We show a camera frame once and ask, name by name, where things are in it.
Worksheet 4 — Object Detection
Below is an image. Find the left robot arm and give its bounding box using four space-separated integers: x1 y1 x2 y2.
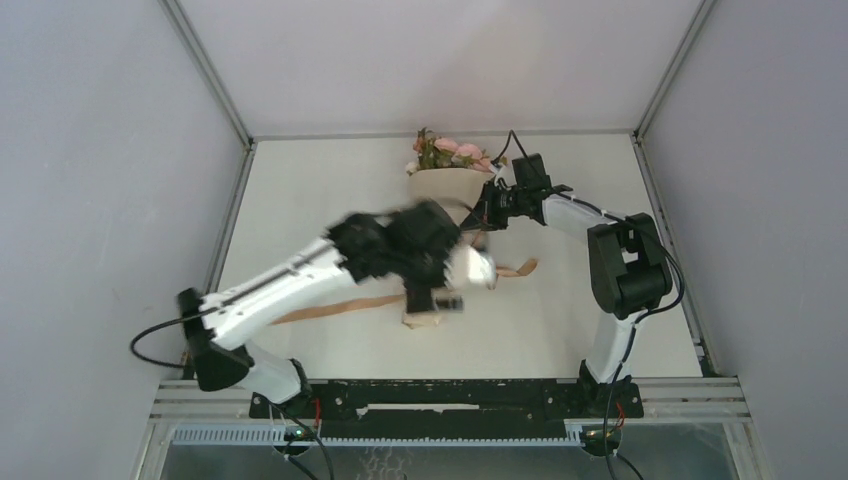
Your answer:
178 200 475 417

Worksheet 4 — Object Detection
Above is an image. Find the black mounting base rail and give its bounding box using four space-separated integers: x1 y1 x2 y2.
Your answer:
286 379 645 441

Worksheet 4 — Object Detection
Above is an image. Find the brown wrapping paper sheet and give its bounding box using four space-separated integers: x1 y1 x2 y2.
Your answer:
401 166 497 331

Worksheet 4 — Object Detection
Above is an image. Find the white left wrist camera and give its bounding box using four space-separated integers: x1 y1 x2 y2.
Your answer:
444 245 497 290

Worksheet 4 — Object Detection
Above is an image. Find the pink fake rose stem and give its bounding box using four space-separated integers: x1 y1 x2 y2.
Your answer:
433 137 509 173

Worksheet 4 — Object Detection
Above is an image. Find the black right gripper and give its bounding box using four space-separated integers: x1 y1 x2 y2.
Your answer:
459 180 527 232

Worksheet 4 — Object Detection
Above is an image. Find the aluminium frame rail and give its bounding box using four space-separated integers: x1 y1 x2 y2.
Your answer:
148 376 753 425

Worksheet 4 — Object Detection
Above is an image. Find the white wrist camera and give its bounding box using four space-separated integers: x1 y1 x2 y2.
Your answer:
444 245 497 290
493 162 516 190

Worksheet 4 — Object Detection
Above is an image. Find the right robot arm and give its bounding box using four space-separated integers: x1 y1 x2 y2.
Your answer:
463 154 685 416

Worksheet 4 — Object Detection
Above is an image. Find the white slotted cable duct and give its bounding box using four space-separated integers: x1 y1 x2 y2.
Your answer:
171 424 587 447

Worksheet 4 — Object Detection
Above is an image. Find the tan ribbon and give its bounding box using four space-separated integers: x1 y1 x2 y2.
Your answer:
271 258 538 326

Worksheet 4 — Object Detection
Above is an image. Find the pink fake rose sprig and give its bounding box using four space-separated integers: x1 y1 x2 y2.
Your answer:
405 127 445 176

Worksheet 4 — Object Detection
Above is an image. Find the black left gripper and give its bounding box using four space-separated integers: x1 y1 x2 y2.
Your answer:
392 225 462 311

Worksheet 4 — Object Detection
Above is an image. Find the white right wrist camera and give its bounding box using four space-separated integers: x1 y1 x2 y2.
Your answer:
493 162 516 190

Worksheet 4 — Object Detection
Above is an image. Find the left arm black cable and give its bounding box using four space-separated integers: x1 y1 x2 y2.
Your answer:
129 316 339 480

